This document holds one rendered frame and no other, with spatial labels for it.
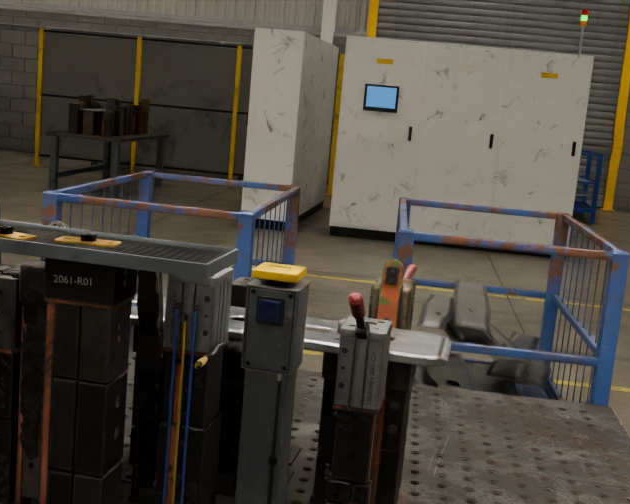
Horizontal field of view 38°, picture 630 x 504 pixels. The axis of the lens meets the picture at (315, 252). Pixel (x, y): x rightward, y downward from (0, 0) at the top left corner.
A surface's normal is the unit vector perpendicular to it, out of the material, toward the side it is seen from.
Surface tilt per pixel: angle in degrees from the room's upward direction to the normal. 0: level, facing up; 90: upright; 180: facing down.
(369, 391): 90
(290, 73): 90
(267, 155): 90
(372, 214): 90
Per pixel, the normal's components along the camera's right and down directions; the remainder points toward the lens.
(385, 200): -0.10, 0.15
